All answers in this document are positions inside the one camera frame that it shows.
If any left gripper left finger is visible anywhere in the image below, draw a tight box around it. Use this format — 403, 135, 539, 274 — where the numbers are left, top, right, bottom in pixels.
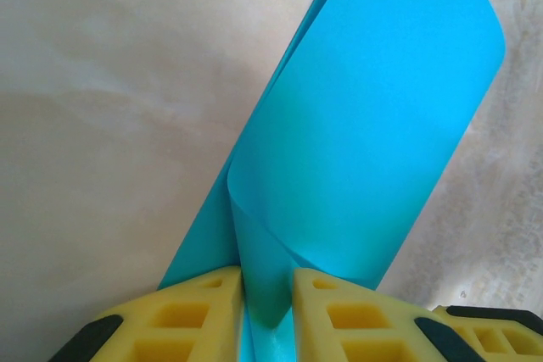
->
48, 265, 244, 362

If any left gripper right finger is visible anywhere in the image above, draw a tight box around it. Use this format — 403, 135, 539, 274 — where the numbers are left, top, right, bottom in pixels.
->
292, 267, 480, 362

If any blue square paper sheet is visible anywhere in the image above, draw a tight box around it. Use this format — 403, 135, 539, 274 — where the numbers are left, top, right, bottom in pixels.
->
156, 0, 508, 362

